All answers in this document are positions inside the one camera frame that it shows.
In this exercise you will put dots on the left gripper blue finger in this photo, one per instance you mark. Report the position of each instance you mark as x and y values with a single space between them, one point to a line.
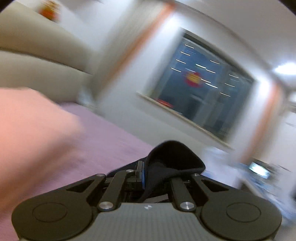
139 173

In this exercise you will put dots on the black hoodie with white stripes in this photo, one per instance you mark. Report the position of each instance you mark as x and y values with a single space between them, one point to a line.
170 159

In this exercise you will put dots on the pink quilted bedspread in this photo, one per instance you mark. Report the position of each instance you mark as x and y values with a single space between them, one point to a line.
103 147

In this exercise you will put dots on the folded peach blanket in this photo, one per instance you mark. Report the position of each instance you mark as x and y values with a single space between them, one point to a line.
37 136

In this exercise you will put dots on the orange beige curtain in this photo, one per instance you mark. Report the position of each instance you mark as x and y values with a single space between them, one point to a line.
262 124

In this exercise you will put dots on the beige upholstered headboard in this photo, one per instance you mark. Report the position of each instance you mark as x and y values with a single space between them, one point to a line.
39 54

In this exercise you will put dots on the dark window with frame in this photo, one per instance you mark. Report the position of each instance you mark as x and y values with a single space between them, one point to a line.
201 86

